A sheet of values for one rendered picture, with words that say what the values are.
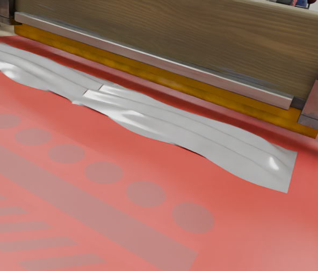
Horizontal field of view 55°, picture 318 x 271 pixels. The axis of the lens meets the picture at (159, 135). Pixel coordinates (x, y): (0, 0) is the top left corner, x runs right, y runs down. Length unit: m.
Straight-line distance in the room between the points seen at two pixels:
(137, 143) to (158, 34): 0.13
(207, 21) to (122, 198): 0.18
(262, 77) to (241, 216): 0.14
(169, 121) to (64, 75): 0.12
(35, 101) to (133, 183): 0.12
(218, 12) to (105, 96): 0.12
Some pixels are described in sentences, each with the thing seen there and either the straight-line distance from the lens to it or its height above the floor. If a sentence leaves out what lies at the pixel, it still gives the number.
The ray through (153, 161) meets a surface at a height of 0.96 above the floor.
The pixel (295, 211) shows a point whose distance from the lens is 0.20.
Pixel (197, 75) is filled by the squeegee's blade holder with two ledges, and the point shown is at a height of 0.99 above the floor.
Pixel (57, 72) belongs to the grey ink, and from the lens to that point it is 0.33.
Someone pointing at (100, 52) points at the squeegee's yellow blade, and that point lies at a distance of 0.36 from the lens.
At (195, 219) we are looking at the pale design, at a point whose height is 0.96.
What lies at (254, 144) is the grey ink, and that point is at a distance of 0.25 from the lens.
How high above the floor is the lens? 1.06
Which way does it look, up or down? 27 degrees down
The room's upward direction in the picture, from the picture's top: 12 degrees clockwise
